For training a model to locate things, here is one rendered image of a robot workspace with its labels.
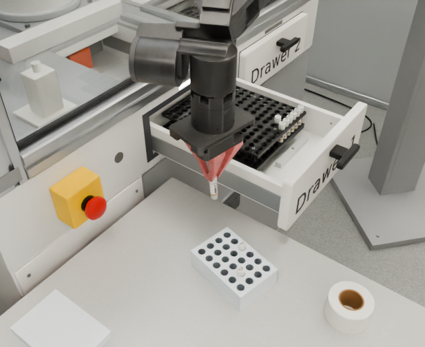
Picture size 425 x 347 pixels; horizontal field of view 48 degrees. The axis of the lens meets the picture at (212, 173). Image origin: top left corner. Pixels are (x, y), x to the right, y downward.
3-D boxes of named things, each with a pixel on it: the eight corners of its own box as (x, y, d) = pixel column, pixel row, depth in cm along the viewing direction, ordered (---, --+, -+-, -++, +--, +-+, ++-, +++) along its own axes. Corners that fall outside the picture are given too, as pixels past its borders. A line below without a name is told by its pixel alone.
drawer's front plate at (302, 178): (357, 148, 98) (368, 102, 91) (285, 233, 81) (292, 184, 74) (348, 145, 99) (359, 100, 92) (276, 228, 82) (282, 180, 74)
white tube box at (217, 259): (276, 283, 80) (278, 269, 77) (239, 312, 76) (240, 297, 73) (226, 240, 87) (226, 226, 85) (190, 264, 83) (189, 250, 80)
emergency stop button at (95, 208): (111, 212, 79) (107, 194, 77) (92, 226, 77) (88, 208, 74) (98, 204, 81) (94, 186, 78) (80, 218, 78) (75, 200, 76)
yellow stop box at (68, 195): (109, 208, 82) (103, 176, 78) (77, 233, 78) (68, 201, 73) (89, 195, 85) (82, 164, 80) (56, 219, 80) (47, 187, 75)
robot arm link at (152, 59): (235, -23, 54) (241, 12, 63) (138, -31, 56) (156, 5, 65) (219, 78, 53) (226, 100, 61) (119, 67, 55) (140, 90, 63)
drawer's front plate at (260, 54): (303, 52, 131) (308, 13, 124) (244, 97, 113) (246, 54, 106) (297, 50, 132) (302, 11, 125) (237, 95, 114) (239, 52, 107)
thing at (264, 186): (346, 143, 97) (352, 118, 93) (282, 216, 82) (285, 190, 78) (192, 83, 115) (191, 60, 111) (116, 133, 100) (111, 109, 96)
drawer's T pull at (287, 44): (299, 42, 118) (299, 37, 117) (283, 54, 113) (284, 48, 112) (286, 38, 119) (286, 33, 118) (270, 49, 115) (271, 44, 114)
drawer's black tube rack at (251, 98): (302, 138, 98) (306, 111, 94) (255, 183, 87) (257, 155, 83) (215, 102, 108) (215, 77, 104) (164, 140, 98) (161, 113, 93)
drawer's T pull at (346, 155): (359, 149, 85) (361, 143, 84) (341, 171, 80) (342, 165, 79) (341, 142, 87) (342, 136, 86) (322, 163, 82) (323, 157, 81)
